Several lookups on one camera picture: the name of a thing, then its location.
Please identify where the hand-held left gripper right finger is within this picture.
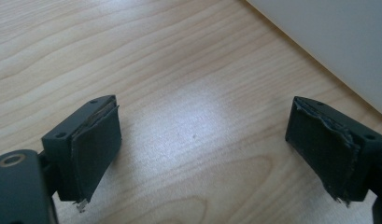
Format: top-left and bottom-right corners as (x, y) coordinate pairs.
(284, 95), (382, 207)

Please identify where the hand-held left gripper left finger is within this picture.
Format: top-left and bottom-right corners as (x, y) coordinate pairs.
(41, 94), (122, 214)

